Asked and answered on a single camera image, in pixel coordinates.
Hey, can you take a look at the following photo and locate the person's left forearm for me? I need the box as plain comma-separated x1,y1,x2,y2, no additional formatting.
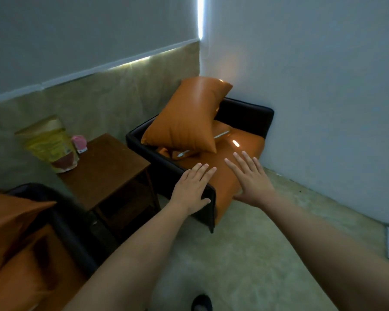
62,201,196,311

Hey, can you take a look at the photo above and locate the brown wooden side table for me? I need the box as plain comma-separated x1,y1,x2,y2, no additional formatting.
57,133,161,238

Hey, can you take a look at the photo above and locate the grey roller blind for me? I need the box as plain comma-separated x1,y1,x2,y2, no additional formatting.
0,0,200,106

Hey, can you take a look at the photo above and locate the person's left hand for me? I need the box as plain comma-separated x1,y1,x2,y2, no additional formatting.
169,162,217,216

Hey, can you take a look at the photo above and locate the person's black shoe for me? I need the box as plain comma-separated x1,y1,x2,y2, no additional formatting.
191,294,213,311

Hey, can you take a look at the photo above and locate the small orange leather cushion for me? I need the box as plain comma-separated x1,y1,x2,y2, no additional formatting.
156,120,234,160

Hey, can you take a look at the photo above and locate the black armchair with orange seat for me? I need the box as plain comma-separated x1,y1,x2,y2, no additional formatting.
0,182,100,311
126,98,275,234

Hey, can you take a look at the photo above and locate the person's right hand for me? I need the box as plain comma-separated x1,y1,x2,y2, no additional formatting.
224,151,277,210

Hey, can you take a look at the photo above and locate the large orange leather cushion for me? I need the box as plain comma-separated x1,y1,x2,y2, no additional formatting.
0,190,57,280
141,76,233,154

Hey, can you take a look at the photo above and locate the person's right forearm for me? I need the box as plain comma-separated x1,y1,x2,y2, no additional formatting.
261,191,389,311

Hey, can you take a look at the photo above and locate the small pink container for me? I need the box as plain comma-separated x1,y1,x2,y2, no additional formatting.
71,135,88,155

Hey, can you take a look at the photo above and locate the yellow snack bag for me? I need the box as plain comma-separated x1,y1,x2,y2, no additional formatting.
14,115,80,174

